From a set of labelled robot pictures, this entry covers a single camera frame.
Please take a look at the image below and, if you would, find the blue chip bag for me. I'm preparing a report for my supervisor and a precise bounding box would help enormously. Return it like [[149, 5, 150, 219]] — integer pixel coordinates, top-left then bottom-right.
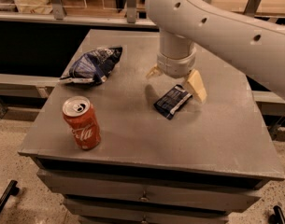
[[60, 46, 122, 85]]

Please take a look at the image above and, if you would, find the metal railing bracket right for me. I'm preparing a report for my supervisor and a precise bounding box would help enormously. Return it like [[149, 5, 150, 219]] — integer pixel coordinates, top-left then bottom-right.
[[243, 0, 262, 17]]

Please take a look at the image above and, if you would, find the metal railing bracket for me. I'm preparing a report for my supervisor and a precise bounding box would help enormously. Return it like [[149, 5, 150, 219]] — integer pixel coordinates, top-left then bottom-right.
[[126, 0, 136, 23], [51, 0, 66, 20], [243, 0, 262, 17]]

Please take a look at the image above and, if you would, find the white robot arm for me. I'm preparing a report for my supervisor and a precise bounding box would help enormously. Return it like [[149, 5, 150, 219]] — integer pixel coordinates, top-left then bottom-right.
[[145, 0, 285, 100]]

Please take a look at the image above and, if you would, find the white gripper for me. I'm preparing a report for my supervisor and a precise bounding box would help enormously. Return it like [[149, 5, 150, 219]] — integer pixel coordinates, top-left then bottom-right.
[[146, 47, 207, 103]]

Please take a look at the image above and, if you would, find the grey drawer cabinet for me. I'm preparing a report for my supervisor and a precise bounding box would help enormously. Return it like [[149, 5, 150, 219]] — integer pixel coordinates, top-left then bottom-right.
[[20, 30, 285, 224]]

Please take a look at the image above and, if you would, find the metal railing bracket left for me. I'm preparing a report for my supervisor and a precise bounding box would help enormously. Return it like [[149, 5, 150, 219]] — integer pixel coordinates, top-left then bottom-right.
[[51, 0, 66, 20]]

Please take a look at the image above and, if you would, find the black bar lower left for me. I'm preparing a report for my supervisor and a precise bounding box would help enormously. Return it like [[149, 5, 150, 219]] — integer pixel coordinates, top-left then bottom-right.
[[0, 180, 20, 214]]

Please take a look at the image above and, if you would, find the metal railing bracket middle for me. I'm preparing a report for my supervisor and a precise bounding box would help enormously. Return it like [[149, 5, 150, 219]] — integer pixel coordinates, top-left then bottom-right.
[[126, 0, 136, 23]]

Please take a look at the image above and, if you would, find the black bar lower right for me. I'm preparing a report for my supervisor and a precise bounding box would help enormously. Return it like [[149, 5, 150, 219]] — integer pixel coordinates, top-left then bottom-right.
[[269, 205, 285, 224]]

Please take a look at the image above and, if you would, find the blue rxbar blueberry wrapper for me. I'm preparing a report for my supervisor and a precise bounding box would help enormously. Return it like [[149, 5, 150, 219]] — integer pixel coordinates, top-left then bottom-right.
[[153, 85, 192, 119]]

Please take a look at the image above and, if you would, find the black bar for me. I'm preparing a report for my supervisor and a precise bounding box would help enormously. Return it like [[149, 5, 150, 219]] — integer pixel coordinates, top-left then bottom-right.
[[269, 205, 285, 224], [0, 180, 20, 214]]

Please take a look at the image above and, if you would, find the red coca cola can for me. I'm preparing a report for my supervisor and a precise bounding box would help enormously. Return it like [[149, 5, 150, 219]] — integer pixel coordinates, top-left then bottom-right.
[[62, 96, 101, 150]]

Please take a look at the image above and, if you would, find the upper drawer knob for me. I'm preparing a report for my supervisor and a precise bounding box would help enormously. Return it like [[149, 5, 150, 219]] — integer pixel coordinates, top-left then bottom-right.
[[139, 190, 150, 202]]

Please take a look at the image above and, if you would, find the grey bench left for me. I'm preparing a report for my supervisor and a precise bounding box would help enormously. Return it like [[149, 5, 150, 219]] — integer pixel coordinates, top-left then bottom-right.
[[0, 74, 59, 98]]

